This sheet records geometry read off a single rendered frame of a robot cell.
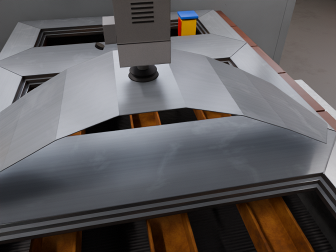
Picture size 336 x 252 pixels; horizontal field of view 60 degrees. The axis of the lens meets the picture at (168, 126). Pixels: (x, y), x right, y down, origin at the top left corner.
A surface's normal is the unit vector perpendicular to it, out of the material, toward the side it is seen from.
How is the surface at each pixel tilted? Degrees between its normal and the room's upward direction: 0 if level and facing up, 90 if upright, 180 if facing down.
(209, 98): 16
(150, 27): 90
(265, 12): 90
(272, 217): 0
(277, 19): 90
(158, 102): 0
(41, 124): 28
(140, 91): 0
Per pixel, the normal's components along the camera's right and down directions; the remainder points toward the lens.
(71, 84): -0.31, -0.70
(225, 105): 0.28, -0.78
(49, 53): 0.00, -0.78
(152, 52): 0.18, 0.62
